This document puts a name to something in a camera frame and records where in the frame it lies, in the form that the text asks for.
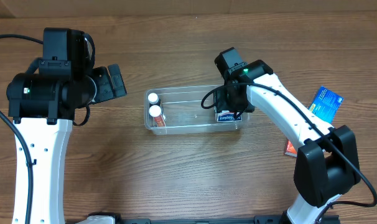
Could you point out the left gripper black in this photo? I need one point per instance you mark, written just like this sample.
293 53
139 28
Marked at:
116 81

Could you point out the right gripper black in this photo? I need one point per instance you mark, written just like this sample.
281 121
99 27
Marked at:
221 103

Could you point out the white Hansaplast plaster box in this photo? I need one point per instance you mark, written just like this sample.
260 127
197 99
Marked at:
226 117

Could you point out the dark tube with white cap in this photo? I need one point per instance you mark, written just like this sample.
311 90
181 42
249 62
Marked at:
153 99

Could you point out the orange tube with white cap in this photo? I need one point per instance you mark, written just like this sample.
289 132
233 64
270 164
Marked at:
155 112

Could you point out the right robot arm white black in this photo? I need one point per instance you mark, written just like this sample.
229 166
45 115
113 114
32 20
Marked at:
327 163

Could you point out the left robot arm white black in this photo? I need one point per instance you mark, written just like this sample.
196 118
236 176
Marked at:
42 104

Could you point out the clear plastic container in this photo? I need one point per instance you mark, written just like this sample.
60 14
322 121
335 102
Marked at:
183 114

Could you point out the red Panadol box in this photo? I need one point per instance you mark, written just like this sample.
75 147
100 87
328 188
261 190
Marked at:
289 149

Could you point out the blue VapoDrops lozenge box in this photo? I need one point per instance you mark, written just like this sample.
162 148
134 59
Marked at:
326 104

